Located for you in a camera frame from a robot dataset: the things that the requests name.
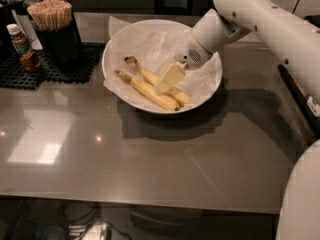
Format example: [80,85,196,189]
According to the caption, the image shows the black cables under table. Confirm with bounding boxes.
[55,200,133,240]

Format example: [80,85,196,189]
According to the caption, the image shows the white bowl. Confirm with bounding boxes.
[101,18,224,115]

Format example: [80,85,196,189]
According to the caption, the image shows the black chopstick holder cup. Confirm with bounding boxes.
[35,19,83,71]

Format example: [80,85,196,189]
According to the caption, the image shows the small brown sauce bottle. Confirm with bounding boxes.
[20,51,41,72]

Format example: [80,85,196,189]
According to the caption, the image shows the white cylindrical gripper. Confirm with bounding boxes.
[154,32,212,93]

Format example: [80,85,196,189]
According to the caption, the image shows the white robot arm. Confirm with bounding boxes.
[175,0,320,240]

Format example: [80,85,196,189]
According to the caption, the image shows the black grid rubber mat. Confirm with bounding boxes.
[0,43,105,90]

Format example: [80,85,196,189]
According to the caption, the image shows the bundle of wooden chopsticks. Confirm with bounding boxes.
[27,0,72,31]

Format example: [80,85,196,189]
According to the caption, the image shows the dark-lidded shaker jar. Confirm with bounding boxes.
[10,0,42,51]

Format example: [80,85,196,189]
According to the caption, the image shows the green sauce bottle white cap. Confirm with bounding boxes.
[6,24,30,55]

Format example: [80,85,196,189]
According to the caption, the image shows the white parchment paper liner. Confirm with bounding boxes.
[103,15,221,112]

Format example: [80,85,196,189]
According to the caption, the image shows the yellow banana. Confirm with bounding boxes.
[115,70,180,111]
[124,56,190,107]

